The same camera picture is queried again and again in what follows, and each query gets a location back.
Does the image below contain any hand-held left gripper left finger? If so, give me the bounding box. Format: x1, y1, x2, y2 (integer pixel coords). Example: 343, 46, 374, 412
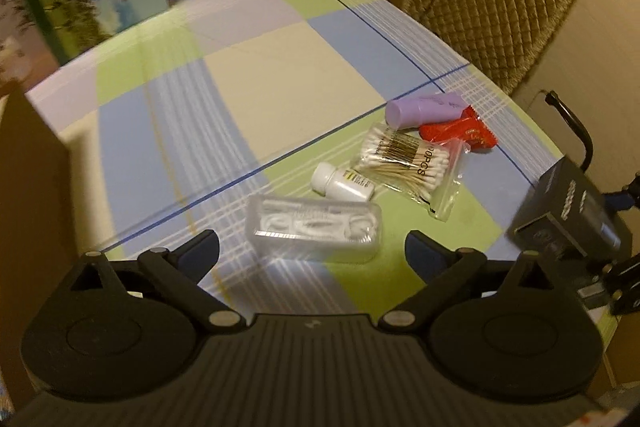
70, 229, 247, 334

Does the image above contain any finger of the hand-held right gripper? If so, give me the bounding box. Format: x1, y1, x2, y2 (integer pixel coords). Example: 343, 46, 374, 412
597, 254, 640, 315
600, 173, 640, 212

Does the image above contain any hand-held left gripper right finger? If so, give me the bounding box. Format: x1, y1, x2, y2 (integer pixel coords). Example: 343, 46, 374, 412
404, 229, 557, 334

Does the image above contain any black product box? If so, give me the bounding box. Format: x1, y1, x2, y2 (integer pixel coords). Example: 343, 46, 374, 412
507, 154, 636, 265

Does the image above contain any clear floss pick box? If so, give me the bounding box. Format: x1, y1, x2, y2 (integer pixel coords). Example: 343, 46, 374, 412
246, 193, 385, 264

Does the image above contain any red candy packet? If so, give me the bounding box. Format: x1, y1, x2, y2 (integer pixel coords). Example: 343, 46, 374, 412
419, 106, 498, 152

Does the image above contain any purple tube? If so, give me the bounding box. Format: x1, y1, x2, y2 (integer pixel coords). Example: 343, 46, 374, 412
385, 91, 466, 130

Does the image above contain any brown shoe box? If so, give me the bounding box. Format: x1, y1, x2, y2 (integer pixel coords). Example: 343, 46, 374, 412
0, 91, 73, 413

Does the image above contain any cotton swab bag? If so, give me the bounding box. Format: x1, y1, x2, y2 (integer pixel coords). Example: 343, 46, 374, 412
350, 123, 471, 223

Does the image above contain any small white bottle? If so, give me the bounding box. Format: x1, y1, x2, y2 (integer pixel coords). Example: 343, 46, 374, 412
311, 162, 376, 202

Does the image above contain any plaid tablecloth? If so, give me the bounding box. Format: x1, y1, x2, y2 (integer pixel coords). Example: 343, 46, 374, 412
25, 0, 623, 323

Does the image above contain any black chair frame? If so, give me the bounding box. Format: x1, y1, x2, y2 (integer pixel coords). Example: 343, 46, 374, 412
544, 90, 595, 170

